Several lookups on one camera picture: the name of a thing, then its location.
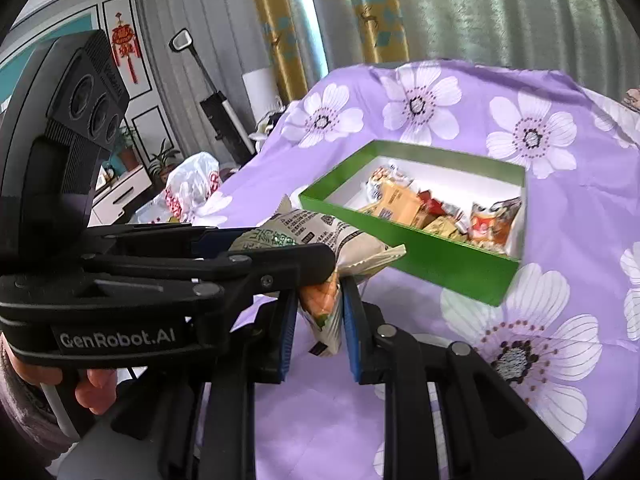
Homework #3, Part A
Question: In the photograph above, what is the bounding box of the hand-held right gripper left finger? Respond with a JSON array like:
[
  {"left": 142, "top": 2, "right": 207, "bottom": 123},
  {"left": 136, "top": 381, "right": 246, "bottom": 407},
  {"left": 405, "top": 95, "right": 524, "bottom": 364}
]
[{"left": 107, "top": 287, "right": 301, "bottom": 480}]

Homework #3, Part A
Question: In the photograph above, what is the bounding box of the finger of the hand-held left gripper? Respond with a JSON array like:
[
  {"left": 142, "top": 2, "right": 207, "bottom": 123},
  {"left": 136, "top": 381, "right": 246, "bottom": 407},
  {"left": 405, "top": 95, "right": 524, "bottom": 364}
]
[
  {"left": 35, "top": 242, "right": 337, "bottom": 333},
  {"left": 82, "top": 224, "right": 253, "bottom": 258}
]

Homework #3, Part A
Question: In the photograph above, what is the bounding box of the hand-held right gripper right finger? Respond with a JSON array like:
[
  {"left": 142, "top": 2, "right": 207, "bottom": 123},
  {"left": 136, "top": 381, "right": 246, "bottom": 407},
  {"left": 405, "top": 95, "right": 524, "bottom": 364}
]
[{"left": 340, "top": 275, "right": 583, "bottom": 480}]

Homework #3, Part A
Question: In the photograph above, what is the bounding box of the beige green snack packet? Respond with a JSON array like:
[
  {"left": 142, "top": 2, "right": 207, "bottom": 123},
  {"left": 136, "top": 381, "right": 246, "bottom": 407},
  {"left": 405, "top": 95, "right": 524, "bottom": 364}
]
[{"left": 227, "top": 195, "right": 407, "bottom": 358}]

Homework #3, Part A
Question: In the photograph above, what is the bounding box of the green cardboard box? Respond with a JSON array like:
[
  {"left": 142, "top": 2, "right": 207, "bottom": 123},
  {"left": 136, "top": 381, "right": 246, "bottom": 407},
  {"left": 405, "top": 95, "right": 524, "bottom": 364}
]
[{"left": 298, "top": 140, "right": 527, "bottom": 307}]

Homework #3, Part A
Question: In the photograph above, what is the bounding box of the orange snack packet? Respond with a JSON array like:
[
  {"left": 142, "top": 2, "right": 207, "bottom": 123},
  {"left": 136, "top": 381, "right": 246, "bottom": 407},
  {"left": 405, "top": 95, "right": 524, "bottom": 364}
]
[{"left": 372, "top": 182, "right": 423, "bottom": 226}]

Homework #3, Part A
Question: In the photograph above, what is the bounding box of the small red snack packet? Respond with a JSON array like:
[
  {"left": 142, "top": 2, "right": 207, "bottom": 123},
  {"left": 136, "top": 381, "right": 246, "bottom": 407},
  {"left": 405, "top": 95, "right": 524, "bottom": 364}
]
[{"left": 419, "top": 190, "right": 447, "bottom": 216}]

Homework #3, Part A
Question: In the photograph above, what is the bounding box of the white nut print snack packet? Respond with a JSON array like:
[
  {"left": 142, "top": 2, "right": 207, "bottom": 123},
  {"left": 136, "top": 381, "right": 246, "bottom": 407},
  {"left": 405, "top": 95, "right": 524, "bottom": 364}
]
[{"left": 367, "top": 160, "right": 416, "bottom": 201}]

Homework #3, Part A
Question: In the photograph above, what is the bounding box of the white red snack packet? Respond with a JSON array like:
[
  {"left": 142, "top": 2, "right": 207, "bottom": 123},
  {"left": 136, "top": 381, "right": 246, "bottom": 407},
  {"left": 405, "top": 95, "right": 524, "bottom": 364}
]
[{"left": 470, "top": 197, "right": 523, "bottom": 251}]

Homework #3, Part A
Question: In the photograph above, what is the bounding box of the person's left hand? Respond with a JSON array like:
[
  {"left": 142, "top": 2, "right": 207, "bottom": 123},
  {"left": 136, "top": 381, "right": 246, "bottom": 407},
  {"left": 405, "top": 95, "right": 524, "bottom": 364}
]
[{"left": 72, "top": 366, "right": 120, "bottom": 417}]

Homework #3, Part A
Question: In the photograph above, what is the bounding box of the white plastic bag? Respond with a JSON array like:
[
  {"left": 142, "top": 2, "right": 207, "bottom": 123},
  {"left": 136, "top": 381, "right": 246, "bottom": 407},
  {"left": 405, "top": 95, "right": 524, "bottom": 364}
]
[{"left": 137, "top": 151, "right": 233, "bottom": 226}]

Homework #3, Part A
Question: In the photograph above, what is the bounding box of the potted plant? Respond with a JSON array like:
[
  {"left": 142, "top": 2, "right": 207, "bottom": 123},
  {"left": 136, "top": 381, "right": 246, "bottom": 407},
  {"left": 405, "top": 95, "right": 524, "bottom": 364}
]
[
  {"left": 150, "top": 140, "right": 181, "bottom": 186},
  {"left": 117, "top": 125, "right": 141, "bottom": 171}
]

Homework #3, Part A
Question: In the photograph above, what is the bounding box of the white cabinet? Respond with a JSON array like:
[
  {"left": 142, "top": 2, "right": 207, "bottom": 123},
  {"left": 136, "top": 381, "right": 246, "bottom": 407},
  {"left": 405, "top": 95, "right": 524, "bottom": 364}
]
[{"left": 87, "top": 165, "right": 151, "bottom": 226}]

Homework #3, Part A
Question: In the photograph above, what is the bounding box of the red knot ornament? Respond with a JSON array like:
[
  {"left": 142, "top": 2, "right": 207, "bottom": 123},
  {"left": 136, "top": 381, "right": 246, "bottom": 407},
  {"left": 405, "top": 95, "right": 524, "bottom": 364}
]
[{"left": 111, "top": 11, "right": 141, "bottom": 82}]

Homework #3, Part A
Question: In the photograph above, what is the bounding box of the grey curtain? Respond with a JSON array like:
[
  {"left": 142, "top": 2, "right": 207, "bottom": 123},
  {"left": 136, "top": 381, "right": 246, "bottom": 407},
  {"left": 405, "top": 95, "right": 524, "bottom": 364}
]
[
  {"left": 132, "top": 0, "right": 263, "bottom": 166},
  {"left": 390, "top": 0, "right": 640, "bottom": 91}
]

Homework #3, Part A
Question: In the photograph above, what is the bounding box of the black upright vacuum cleaner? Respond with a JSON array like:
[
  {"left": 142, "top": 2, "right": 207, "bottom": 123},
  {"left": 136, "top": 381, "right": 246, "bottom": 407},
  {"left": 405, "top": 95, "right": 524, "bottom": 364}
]
[{"left": 169, "top": 29, "right": 257, "bottom": 161}]

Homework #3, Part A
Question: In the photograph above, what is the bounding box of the white board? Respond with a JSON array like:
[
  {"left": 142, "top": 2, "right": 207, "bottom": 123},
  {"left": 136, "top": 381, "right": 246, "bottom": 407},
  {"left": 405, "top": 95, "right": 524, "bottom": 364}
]
[{"left": 242, "top": 66, "right": 282, "bottom": 111}]

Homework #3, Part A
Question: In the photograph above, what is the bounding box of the gold curtain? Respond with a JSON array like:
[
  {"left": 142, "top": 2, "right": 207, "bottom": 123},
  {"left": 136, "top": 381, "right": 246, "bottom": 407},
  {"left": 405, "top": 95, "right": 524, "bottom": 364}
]
[{"left": 247, "top": 0, "right": 411, "bottom": 106}]

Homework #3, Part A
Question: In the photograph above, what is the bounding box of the purple floral bedsheet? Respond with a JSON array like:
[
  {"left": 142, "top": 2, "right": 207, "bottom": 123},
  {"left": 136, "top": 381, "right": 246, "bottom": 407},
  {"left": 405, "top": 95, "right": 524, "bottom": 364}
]
[{"left": 135, "top": 60, "right": 640, "bottom": 480}]

